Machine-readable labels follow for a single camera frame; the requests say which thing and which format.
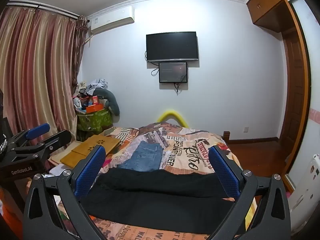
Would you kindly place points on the white appliance with stickers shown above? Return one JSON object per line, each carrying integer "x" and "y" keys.
{"x": 306, "y": 192}

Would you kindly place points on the curtain rail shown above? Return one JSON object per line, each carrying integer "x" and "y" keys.
{"x": 50, "y": 8}

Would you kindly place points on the wooden lap desk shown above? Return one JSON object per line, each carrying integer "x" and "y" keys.
{"x": 95, "y": 143}

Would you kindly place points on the printed newspaper pattern blanket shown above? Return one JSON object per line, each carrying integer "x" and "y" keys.
{"x": 185, "y": 151}

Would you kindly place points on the small black monitor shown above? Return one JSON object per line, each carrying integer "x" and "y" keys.
{"x": 173, "y": 72}

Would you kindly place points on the orange box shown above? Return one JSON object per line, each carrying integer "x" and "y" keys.
{"x": 94, "y": 108}

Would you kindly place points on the white air conditioner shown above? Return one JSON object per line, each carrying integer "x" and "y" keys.
{"x": 111, "y": 20}

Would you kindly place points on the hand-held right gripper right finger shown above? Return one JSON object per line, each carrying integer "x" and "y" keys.
{"x": 224, "y": 173}

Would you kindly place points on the yellow foam tube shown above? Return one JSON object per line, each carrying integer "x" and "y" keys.
{"x": 172, "y": 112}

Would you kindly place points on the green storage box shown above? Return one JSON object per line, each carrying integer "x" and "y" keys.
{"x": 95, "y": 121}

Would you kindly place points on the wooden door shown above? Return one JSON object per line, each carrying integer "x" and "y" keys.
{"x": 295, "y": 92}

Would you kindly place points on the black wall television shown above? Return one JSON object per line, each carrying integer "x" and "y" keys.
{"x": 172, "y": 46}

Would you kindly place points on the black pants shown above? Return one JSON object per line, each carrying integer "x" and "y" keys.
{"x": 155, "y": 195}

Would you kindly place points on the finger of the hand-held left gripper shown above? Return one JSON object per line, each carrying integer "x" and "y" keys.
{"x": 53, "y": 142}
{"x": 37, "y": 130}

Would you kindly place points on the striped pink curtain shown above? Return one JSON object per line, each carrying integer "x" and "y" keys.
{"x": 37, "y": 67}

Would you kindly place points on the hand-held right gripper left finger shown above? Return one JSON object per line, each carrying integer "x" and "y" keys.
{"x": 89, "y": 173}

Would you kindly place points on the grey plush toy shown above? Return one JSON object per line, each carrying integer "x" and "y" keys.
{"x": 111, "y": 100}

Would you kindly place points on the wooden overhead cabinet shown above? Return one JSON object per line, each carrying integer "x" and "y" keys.
{"x": 271, "y": 2}

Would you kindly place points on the folded blue jeans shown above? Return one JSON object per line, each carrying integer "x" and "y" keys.
{"x": 145, "y": 156}

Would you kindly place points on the pile of clutter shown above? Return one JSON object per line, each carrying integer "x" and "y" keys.
{"x": 86, "y": 91}

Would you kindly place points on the wooden bed post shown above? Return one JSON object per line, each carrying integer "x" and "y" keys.
{"x": 226, "y": 137}

